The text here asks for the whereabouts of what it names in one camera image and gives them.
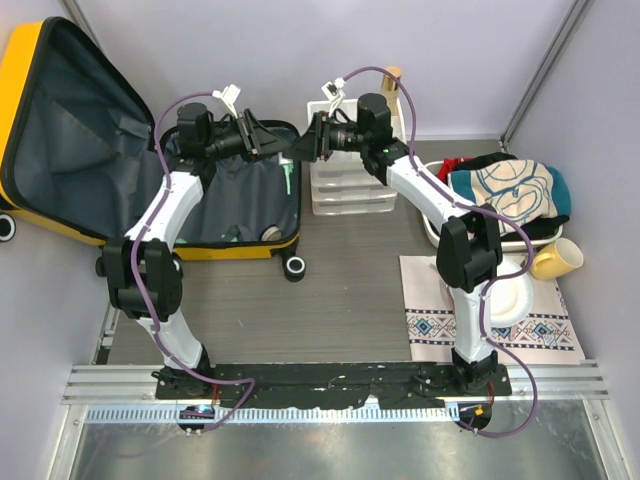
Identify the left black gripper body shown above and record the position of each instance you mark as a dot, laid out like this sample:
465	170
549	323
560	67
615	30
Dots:
228	144

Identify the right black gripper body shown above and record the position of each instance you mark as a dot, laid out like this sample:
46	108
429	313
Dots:
341	138

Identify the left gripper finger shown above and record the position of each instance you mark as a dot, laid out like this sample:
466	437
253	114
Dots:
254	131
269	144

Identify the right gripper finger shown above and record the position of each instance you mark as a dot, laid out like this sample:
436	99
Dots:
311	147
318	123

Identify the gold capped lotion bottle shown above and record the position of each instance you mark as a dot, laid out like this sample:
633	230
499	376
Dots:
390	89

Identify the red garment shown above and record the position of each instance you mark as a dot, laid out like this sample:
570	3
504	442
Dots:
448	165

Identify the yellow Pikachu suitcase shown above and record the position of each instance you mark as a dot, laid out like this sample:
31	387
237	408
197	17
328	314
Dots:
78	156

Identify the blue white knitted towel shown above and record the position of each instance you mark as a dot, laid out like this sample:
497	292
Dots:
510	190

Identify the black garment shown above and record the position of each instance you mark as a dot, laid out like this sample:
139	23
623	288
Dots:
540	225

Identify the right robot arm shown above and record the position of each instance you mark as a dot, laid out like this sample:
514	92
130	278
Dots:
469	249

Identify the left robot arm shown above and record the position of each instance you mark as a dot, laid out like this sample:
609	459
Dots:
143	277

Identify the white drawer organizer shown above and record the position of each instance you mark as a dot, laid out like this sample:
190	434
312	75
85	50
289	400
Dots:
341	185

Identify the white plastic basin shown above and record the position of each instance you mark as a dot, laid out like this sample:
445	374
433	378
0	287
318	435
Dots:
507	246

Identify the white round plate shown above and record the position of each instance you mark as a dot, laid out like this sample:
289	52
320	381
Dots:
511	301

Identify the yellow mug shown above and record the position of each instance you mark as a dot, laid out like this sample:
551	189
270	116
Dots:
557	259

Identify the patterned placemat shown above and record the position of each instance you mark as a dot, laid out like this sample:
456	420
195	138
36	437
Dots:
545	336

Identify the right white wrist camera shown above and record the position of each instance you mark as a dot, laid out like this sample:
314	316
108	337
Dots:
334	93

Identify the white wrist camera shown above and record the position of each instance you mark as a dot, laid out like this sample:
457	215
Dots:
227	97
334	93

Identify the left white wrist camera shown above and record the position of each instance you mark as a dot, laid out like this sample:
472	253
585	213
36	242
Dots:
227	97

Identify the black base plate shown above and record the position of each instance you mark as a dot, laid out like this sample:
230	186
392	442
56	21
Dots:
330	386

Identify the grey cable duct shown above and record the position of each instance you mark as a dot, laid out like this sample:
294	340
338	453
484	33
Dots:
201	415

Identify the aluminium frame rail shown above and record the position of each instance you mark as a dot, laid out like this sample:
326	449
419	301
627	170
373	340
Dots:
112	385

